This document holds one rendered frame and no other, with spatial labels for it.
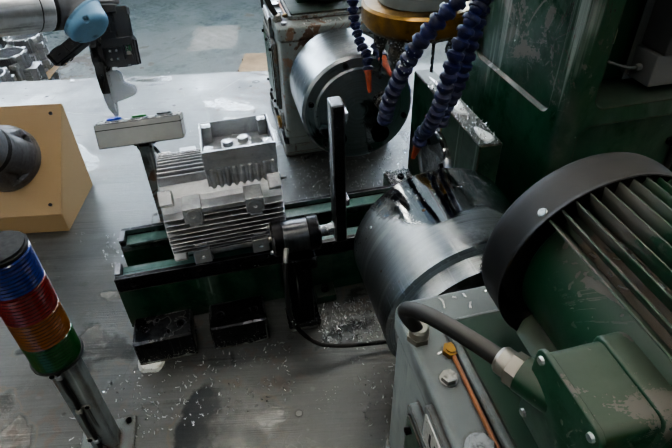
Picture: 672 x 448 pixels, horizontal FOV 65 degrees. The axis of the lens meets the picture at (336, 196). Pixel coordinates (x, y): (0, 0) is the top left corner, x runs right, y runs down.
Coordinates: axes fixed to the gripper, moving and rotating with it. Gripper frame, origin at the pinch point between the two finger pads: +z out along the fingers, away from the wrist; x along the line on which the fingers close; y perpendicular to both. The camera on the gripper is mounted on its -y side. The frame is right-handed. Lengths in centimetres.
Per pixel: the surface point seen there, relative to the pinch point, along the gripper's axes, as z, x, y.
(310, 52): -6.9, 3.7, 43.2
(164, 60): -10, 319, -20
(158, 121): 3.1, -3.5, 9.1
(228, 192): 13.7, -29.4, 21.3
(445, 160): 14, -29, 60
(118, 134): 4.7, -3.5, 0.9
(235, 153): 7.1, -30.9, 23.5
